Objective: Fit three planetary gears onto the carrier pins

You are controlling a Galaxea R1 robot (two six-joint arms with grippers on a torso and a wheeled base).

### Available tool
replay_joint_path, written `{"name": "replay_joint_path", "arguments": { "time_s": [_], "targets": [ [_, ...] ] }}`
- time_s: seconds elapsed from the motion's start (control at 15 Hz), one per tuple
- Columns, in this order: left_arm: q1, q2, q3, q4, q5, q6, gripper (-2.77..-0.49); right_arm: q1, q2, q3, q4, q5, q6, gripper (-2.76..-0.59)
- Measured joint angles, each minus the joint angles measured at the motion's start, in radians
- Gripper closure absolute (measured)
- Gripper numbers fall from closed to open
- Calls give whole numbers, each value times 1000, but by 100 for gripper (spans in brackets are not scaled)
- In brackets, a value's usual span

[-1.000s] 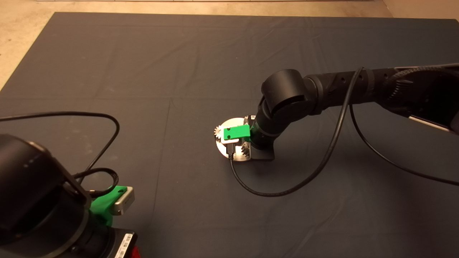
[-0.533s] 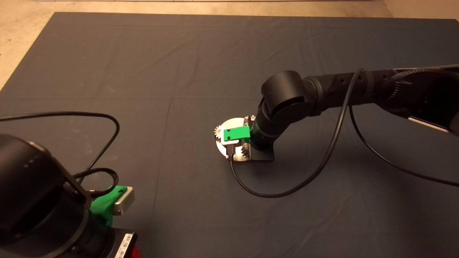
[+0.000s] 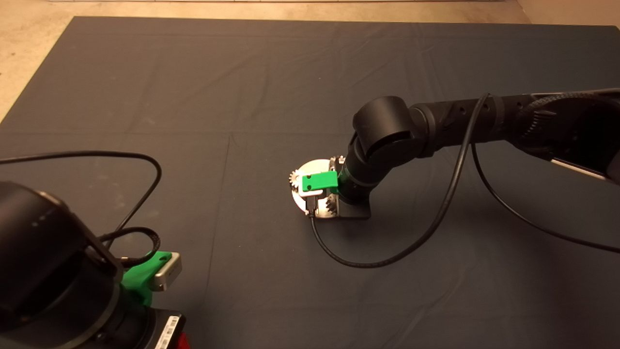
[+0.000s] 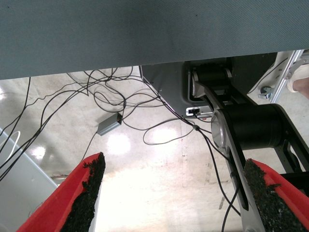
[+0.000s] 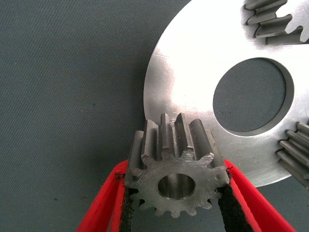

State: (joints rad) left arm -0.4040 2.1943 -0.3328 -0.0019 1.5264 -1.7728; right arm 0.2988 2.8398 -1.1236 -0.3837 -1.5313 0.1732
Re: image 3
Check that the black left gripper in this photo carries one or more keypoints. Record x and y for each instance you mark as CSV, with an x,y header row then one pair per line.
x,y
164,334

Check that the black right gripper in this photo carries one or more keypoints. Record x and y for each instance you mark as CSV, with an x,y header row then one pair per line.
x,y
353,211

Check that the steel planetary gear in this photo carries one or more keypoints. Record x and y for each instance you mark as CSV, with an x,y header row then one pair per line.
x,y
336,161
293,179
332,203

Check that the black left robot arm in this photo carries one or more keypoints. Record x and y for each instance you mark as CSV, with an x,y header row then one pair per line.
x,y
43,291

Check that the round metal carrier plate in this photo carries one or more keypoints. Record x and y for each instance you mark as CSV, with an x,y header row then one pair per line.
x,y
310,167

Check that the dark grey table cloth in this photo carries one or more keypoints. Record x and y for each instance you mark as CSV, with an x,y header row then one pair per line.
x,y
193,72

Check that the green right camera mount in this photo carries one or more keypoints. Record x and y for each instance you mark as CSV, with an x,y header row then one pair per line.
x,y
319,182

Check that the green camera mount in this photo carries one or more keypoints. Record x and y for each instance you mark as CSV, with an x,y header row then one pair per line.
x,y
319,182
140,277

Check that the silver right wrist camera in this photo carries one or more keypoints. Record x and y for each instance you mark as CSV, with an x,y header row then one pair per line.
x,y
310,195

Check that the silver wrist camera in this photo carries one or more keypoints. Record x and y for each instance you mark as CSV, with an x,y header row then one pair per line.
x,y
168,272
310,195

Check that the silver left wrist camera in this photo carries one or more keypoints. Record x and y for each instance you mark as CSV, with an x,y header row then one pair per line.
x,y
168,272

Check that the green left camera mount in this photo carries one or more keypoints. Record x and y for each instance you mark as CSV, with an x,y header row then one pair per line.
x,y
140,277

